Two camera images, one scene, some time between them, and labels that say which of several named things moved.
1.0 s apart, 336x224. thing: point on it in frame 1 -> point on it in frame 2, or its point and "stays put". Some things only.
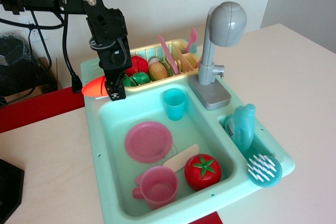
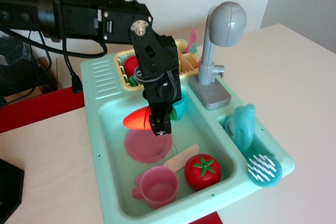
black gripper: [108, 35] -> [158, 56]
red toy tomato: [202, 170] stays put
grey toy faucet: [225, 25] stays put
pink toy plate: [148, 142] stays put
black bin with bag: [20, 72] stays put
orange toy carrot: [97, 87] -> [139, 118]
